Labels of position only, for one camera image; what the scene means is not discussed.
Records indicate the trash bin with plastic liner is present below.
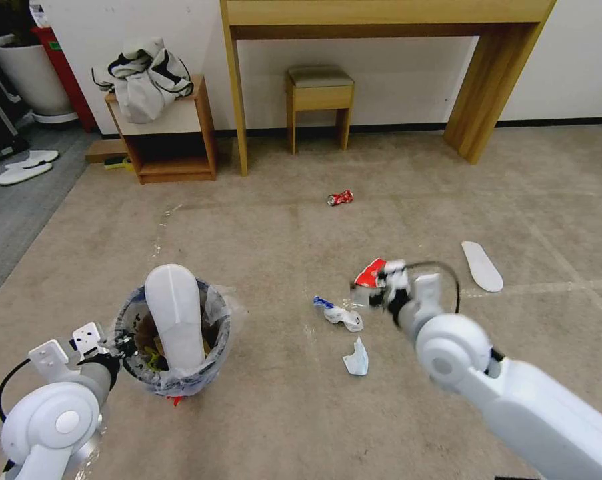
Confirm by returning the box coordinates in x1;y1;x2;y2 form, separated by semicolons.
109;277;247;399

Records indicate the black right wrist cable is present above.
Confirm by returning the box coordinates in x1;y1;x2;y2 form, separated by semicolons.
400;259;461;315

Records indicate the flat wooden board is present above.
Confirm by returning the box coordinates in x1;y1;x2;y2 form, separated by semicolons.
84;139;129;164

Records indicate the white plant pot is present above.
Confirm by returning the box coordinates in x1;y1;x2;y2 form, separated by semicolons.
0;33;79;125

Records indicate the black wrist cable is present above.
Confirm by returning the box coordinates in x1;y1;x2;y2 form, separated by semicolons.
0;357;33;424
400;259;461;315

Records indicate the torn white paper scrap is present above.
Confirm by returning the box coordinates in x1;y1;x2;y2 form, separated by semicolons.
342;335;369;377

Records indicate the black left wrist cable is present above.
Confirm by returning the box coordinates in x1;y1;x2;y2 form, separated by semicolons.
0;357;33;424

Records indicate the white slipper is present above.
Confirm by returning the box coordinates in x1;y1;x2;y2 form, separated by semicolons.
0;161;55;187
144;263;207;371
460;241;505;293
4;149;61;170

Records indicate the red snack wrapper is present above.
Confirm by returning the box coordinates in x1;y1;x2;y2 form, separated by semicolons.
353;257;389;290

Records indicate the crumpled blue white wrapper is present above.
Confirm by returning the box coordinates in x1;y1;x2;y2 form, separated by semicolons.
312;295;365;333

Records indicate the wooden desk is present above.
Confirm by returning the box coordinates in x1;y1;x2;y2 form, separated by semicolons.
219;0;557;177

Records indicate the wooden stool with grey cushion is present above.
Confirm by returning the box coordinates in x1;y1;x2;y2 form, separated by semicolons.
286;65;355;155

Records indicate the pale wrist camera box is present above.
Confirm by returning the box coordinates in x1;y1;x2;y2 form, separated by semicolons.
72;322;105;354
386;269;413;296

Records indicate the grey jacket with black trim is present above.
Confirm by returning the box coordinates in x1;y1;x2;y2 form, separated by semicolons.
91;35;195;125

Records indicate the wooden side cabinet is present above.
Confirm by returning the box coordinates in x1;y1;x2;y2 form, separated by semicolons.
104;73;219;186

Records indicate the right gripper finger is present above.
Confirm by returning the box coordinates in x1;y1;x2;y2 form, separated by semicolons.
377;261;405;284
349;281;385;310

